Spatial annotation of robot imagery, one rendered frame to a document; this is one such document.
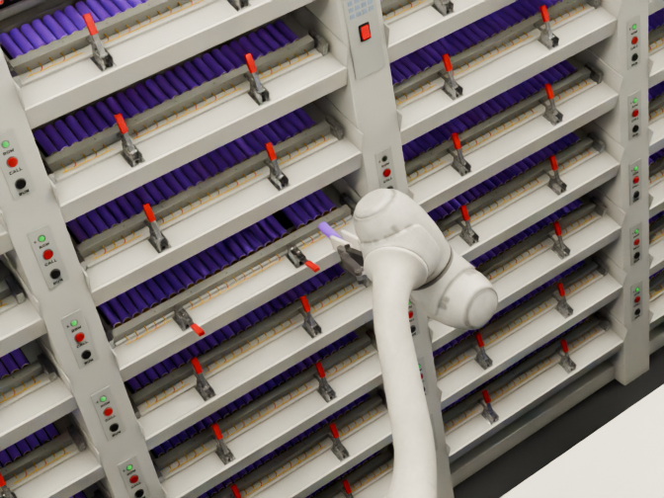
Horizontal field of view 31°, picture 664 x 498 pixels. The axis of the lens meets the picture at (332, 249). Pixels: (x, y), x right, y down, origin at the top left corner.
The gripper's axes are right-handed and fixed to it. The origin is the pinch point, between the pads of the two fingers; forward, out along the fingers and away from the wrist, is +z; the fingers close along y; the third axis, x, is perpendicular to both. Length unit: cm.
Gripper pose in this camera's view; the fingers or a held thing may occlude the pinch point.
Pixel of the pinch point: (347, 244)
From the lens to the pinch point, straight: 227.1
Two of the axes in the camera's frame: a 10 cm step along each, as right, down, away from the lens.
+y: -8.1, 4.4, -3.8
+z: -5.2, -2.5, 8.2
